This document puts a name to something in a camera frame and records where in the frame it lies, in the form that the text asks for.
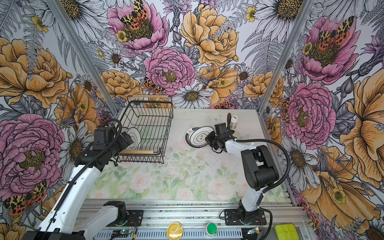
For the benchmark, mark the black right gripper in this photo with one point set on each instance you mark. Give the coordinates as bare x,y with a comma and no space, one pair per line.
208,139

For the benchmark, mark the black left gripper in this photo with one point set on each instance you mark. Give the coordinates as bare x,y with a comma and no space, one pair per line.
122,141

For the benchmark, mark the large white back plate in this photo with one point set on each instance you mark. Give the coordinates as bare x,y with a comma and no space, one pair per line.
199,136

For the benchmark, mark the dark rimmed back plate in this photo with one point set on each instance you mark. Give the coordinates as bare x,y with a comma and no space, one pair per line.
188,137

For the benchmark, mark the black wire dish rack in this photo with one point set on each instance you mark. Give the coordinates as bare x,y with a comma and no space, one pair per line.
152,115

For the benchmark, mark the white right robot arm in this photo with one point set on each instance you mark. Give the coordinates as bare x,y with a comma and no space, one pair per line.
260,171

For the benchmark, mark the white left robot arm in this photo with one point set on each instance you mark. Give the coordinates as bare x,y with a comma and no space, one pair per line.
59,224

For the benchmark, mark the white pill bottle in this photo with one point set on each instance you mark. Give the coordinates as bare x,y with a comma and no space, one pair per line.
234,122

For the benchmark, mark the small green circuit board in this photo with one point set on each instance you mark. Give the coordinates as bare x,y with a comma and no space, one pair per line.
121,233

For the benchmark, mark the green push button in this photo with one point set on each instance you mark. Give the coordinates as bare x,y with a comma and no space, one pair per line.
211,229

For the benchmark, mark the gold round lid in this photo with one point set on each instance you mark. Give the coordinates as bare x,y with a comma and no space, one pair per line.
174,231

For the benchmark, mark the lime green sponge block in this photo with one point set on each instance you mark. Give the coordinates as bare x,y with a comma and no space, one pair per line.
286,232

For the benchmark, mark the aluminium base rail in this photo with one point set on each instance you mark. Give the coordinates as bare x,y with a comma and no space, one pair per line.
196,214

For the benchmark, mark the aluminium left corner post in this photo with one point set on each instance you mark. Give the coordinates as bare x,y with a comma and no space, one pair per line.
70,32

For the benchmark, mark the aluminium corner post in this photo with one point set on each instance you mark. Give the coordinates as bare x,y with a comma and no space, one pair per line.
70,32
291,40

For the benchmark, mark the aluminium right corner post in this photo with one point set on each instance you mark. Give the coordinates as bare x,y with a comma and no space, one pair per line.
291,40

